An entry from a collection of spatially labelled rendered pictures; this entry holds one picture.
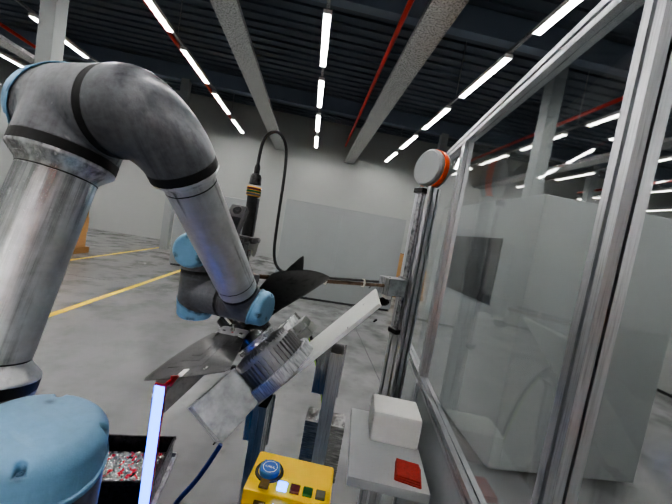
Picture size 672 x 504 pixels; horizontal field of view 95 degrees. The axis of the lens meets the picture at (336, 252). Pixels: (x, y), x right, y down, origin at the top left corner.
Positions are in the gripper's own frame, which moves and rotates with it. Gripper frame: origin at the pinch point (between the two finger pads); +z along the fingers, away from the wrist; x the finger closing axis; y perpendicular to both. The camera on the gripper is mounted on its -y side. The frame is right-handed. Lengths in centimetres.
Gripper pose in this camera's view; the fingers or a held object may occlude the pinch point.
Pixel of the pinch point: (250, 237)
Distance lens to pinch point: 101.7
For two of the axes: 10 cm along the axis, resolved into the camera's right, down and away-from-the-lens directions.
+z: 0.8, -0.6, 9.9
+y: -1.7, 9.8, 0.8
